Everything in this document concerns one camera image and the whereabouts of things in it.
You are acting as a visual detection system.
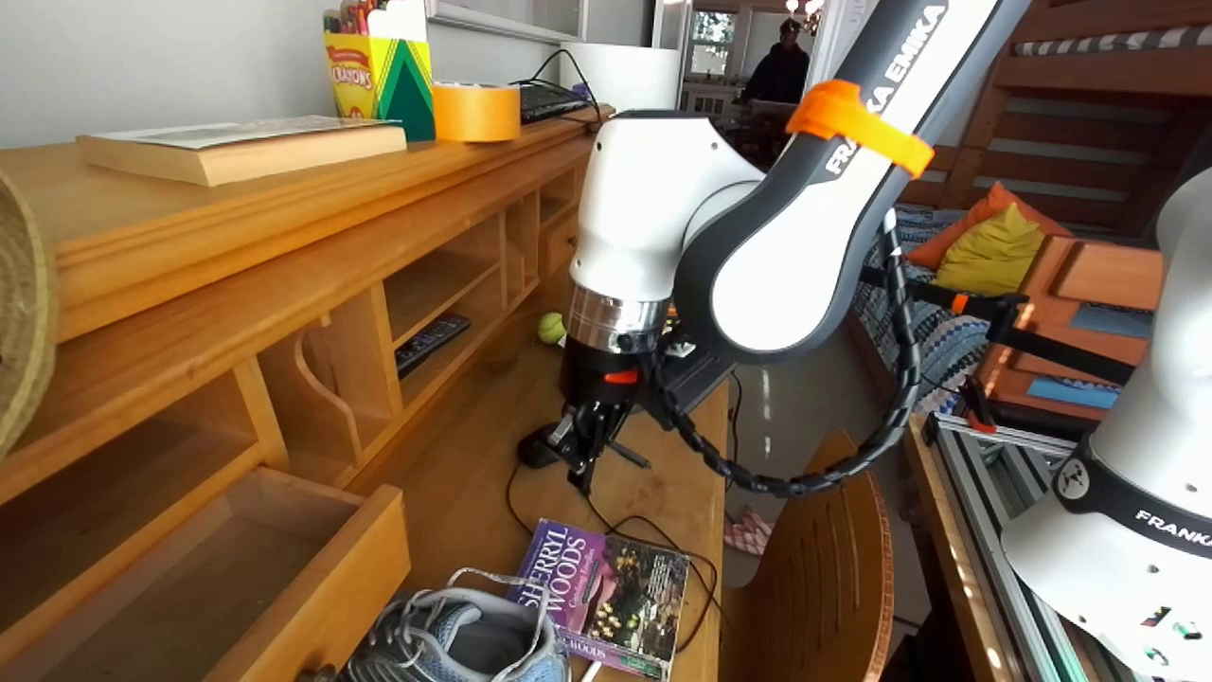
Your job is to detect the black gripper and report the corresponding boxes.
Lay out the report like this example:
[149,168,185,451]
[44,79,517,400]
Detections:
[555,336,665,496]

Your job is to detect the black computer mouse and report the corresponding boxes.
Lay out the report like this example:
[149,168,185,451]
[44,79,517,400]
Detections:
[510,419,583,476]

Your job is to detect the purple paperback book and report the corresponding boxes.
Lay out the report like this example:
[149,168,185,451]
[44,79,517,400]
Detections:
[507,515,698,682]

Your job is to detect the pink item on floor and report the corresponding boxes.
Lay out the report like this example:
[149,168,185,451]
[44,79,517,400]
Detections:
[723,508,777,561]

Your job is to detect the black remote control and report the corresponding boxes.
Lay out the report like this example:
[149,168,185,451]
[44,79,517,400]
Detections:
[394,312,473,384]

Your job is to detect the grey sneaker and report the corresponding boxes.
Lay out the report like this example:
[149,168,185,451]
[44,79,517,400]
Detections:
[336,566,575,682]

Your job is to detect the wooden chair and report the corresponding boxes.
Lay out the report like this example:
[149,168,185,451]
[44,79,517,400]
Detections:
[718,427,900,682]

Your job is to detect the wooden roll-top desk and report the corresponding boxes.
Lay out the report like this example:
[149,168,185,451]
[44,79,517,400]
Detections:
[0,106,740,682]

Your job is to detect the black electronic device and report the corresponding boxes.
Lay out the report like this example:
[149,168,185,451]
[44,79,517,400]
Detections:
[514,74,597,130]

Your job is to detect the orange tape roll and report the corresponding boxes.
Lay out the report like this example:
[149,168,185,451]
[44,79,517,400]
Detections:
[430,79,527,149]

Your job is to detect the striped blue blanket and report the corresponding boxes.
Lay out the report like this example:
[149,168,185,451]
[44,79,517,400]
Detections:
[856,202,1005,423]

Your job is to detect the white box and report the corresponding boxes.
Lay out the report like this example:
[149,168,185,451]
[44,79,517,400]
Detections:
[559,37,687,122]

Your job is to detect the open wooden drawer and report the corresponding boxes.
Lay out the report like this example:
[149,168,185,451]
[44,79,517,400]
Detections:
[0,467,415,682]

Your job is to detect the table with aluminium rails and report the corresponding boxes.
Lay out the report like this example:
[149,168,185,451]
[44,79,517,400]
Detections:
[899,407,1117,682]

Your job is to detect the person in dark clothes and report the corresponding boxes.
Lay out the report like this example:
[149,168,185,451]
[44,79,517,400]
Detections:
[740,15,813,110]

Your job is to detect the yellow green crayon box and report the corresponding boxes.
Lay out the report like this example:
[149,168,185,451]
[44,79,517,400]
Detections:
[323,0,438,144]

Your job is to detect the yellow pillow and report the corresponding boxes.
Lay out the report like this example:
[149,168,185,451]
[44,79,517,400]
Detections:
[931,202,1053,302]

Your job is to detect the beige hardcover book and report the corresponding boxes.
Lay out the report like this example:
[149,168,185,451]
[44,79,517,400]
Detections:
[75,112,414,193]

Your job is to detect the black metal stand bar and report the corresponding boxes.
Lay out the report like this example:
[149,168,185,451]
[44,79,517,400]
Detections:
[859,260,1142,391]

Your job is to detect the orange patchwork quilt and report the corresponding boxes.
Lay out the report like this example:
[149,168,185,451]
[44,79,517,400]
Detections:
[905,182,1168,441]

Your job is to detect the woven straw basket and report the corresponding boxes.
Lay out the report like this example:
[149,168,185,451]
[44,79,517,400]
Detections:
[0,175,62,463]

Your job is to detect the wooden bunk bed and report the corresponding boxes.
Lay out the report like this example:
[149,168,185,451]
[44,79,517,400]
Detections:
[905,0,1212,241]

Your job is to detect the black mouse cable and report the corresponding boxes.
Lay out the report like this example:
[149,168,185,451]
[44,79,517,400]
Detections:
[500,463,723,657]

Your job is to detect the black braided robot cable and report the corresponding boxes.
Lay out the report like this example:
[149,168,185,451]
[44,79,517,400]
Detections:
[647,203,926,501]

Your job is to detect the orange cable clamp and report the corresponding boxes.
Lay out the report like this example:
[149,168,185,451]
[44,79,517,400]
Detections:
[782,74,939,182]

